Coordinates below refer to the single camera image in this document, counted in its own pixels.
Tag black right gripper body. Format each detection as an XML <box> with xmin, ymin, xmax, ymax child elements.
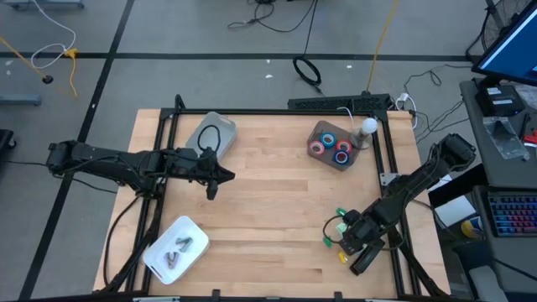
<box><xmin>354</xmin><ymin>209</ymin><xmax>389</xmax><ymax>253</ymax></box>

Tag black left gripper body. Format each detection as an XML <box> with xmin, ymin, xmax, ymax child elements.
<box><xmin>178</xmin><ymin>148</ymin><xmax>218</xmax><ymax>188</ymax></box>

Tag black stapler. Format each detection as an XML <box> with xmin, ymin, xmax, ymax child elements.
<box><xmin>348</xmin><ymin>242</ymin><xmax>386</xmax><ymax>277</ymax></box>

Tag grey plastic bin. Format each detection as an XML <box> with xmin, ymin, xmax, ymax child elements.
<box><xmin>185</xmin><ymin>111</ymin><xmax>238</xmax><ymax>163</ymax></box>

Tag silver mounting plate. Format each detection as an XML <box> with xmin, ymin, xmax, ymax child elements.
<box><xmin>379</xmin><ymin>171</ymin><xmax>399</xmax><ymax>188</ymax></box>

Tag clear smoky plastic bin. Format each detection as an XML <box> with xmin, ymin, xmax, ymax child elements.
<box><xmin>305</xmin><ymin>120</ymin><xmax>360</xmax><ymax>173</ymax></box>

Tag white plastic bin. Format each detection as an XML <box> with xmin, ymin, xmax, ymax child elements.
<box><xmin>142</xmin><ymin>215</ymin><xmax>211</xmax><ymax>286</ymax></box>

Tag white box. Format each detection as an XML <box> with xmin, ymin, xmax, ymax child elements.
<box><xmin>434</xmin><ymin>195</ymin><xmax>478</xmax><ymax>228</ymax></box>

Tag white paper sheet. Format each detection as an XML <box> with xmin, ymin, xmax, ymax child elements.
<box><xmin>434</xmin><ymin>175</ymin><xmax>453</xmax><ymax>193</ymax></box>

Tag white globe bulb lamp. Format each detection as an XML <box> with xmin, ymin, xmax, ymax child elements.
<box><xmin>350</xmin><ymin>117</ymin><xmax>379</xmax><ymax>151</ymax></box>

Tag yellow and blue object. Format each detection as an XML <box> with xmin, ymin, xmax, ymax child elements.
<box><xmin>460</xmin><ymin>217</ymin><xmax>486</xmax><ymax>240</ymax></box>

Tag black perforated metal box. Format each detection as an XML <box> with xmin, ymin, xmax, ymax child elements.
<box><xmin>287</xmin><ymin>92</ymin><xmax>392</xmax><ymax>114</ymax></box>

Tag grey chair seat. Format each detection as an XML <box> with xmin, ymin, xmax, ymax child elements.
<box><xmin>467</xmin><ymin>263</ymin><xmax>511</xmax><ymax>302</ymax></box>

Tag white power adapter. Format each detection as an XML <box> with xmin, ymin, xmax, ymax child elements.
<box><xmin>394</xmin><ymin>91</ymin><xmax>420</xmax><ymax>130</ymax></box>

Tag grey desk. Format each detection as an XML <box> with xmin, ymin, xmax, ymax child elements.
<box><xmin>459</xmin><ymin>77</ymin><xmax>537</xmax><ymax>190</ymax></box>

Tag rainbow backlit keyboard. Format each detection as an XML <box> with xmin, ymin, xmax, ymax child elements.
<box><xmin>487</xmin><ymin>192</ymin><xmax>537</xmax><ymax>239</ymax></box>

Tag dark keyboard desk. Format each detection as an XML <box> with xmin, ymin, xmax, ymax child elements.
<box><xmin>427</xmin><ymin>163</ymin><xmax>537</xmax><ymax>302</ymax></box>

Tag clear plastic bag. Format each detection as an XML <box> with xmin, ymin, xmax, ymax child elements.
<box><xmin>482</xmin><ymin>116</ymin><xmax>531</xmax><ymax>162</ymax></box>

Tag small black computer box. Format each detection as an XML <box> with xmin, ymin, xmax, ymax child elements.
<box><xmin>474</xmin><ymin>85</ymin><xmax>526</xmax><ymax>118</ymax></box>

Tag grey table base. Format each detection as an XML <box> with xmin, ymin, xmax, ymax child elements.
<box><xmin>0</xmin><ymin>92</ymin><xmax>43</xmax><ymax>107</ymax></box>
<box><xmin>4</xmin><ymin>0</ymin><xmax>86</xmax><ymax>12</ymax></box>

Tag black computer monitor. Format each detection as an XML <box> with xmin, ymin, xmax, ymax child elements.
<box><xmin>472</xmin><ymin>0</ymin><xmax>537</xmax><ymax>88</ymax></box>

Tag black standing fan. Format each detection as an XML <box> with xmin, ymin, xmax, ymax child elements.
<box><xmin>465</xmin><ymin>0</ymin><xmax>534</xmax><ymax>64</ymax></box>

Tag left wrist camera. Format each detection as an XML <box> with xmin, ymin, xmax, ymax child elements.
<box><xmin>199</xmin><ymin>147</ymin><xmax>218</xmax><ymax>169</ymax></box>

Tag black left camera cable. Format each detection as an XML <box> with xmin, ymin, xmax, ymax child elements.
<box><xmin>196</xmin><ymin>124</ymin><xmax>222</xmax><ymax>154</ymax></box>

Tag black camera cable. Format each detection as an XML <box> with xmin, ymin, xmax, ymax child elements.
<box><xmin>321</xmin><ymin>214</ymin><xmax>352</xmax><ymax>245</ymax></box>
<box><xmin>196</xmin><ymin>124</ymin><xmax>222</xmax><ymax>154</ymax></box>

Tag black right camera cable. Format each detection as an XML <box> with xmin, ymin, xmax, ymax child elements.
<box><xmin>321</xmin><ymin>214</ymin><xmax>352</xmax><ymax>245</ymax></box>

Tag black aluminium table frame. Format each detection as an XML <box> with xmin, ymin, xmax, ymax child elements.
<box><xmin>94</xmin><ymin>94</ymin><xmax>452</xmax><ymax>299</ymax></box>

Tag white lamp cable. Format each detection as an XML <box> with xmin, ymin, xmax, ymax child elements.
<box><xmin>336</xmin><ymin>106</ymin><xmax>358</xmax><ymax>131</ymax></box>

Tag black arm base cable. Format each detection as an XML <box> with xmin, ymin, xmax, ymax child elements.
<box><xmin>102</xmin><ymin>184</ymin><xmax>146</xmax><ymax>290</ymax></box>

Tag coiled black cable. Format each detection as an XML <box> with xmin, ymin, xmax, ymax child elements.
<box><xmin>292</xmin><ymin>0</ymin><xmax>324</xmax><ymax>97</ymax></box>

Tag thin black floor cables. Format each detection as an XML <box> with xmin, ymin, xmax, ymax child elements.
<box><xmin>404</xmin><ymin>62</ymin><xmax>474</xmax><ymax>142</ymax></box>

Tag yellow cable with plug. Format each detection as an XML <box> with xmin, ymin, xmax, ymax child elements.
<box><xmin>62</xmin><ymin>47</ymin><xmax>81</xmax><ymax>98</ymax></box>

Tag white floor cable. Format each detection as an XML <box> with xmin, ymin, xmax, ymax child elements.
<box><xmin>29</xmin><ymin>0</ymin><xmax>78</xmax><ymax>70</ymax></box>

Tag tangled black floor cable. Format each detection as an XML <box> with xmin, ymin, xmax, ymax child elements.
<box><xmin>227</xmin><ymin>0</ymin><xmax>316</xmax><ymax>34</ymax></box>

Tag yellow hanging cable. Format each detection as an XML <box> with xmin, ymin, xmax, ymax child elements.
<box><xmin>366</xmin><ymin>0</ymin><xmax>399</xmax><ymax>94</ymax></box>

